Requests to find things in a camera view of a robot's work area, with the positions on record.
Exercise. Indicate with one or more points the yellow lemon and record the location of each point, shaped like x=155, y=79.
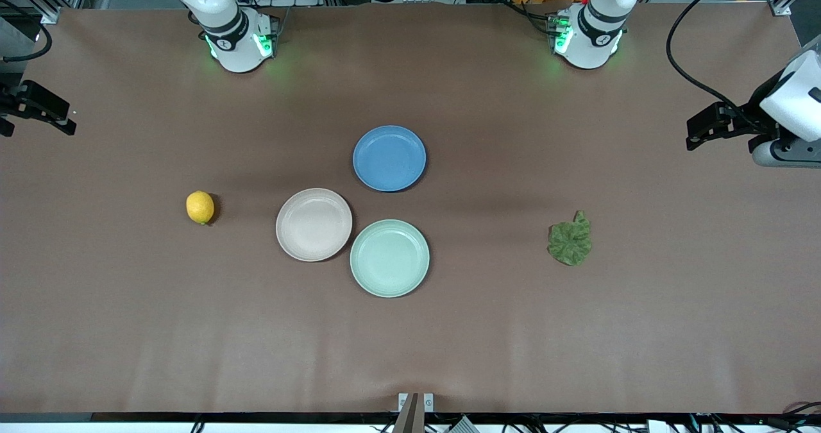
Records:
x=200, y=207

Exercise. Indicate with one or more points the green lettuce leaf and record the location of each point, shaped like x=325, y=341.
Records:
x=569, y=244

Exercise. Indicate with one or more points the beige plate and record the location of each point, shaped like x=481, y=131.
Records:
x=314, y=224

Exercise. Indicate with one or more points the blue plate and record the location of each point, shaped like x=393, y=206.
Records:
x=389, y=158

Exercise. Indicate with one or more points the mint green plate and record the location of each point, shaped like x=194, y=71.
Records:
x=389, y=258

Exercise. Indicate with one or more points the camera stand post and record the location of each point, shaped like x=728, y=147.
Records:
x=410, y=414

